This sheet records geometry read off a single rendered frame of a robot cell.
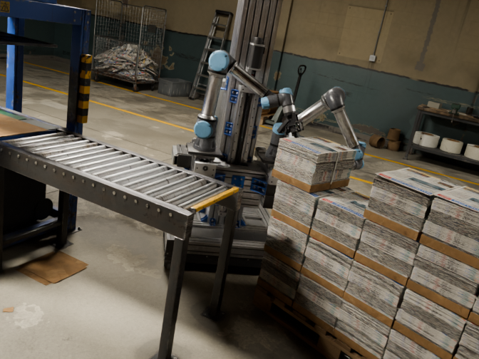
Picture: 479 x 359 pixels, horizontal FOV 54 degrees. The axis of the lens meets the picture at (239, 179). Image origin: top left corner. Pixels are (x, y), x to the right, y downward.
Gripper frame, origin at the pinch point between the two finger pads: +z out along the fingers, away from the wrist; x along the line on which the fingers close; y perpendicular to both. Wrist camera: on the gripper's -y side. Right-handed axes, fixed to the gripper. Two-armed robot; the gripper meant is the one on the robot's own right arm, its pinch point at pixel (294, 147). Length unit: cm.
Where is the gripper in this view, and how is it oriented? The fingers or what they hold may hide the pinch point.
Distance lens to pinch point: 284.9
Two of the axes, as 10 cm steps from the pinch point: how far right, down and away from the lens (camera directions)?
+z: 1.9, 9.8, -0.6
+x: 7.1, -0.9, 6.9
